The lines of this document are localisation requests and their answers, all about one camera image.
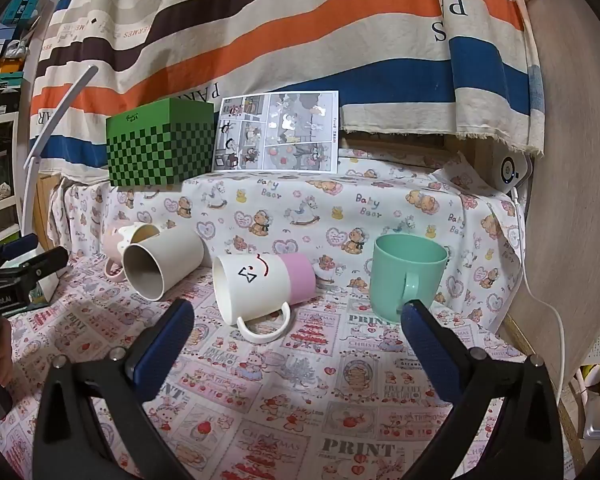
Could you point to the pale pink cup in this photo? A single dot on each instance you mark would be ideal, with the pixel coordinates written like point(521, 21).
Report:
point(112, 255)

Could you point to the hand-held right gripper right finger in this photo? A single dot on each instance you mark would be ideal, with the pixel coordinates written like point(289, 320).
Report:
point(429, 355)

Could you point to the stack of storage boxes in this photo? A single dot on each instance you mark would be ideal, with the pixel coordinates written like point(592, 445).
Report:
point(10, 50)

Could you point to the small white paper box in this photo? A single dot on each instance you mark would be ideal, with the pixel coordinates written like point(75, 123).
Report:
point(47, 290)

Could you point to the plain white cup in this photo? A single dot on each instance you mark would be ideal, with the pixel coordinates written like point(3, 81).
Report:
point(162, 267)

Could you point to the comic picture sheet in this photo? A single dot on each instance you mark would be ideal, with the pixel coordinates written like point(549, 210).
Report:
point(277, 132)

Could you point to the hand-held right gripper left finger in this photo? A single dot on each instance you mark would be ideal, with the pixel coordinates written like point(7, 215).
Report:
point(161, 355)

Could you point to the wooden side panel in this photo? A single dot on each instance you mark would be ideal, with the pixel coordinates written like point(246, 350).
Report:
point(575, 160)

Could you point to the white and pink face cup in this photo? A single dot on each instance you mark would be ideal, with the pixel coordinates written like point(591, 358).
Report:
point(260, 285)

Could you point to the striped hanging cloth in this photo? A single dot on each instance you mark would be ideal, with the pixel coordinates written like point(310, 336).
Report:
point(290, 35)

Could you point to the white shelf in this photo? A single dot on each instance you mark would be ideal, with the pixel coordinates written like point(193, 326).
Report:
point(0, 170)

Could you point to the green checkered box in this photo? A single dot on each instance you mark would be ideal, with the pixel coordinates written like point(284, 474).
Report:
point(160, 147)

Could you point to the pink patchwork print tablecloth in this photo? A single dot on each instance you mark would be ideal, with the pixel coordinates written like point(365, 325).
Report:
point(300, 385)

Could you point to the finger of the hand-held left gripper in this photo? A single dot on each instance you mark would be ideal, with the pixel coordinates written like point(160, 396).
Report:
point(21, 246)
point(40, 264)

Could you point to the bear print white cloth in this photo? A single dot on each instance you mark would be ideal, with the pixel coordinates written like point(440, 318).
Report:
point(300, 215)

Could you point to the mint green cup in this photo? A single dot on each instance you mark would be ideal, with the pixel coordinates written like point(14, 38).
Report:
point(397, 275)

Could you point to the person's left hand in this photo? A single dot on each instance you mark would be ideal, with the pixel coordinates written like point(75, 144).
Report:
point(2, 350)

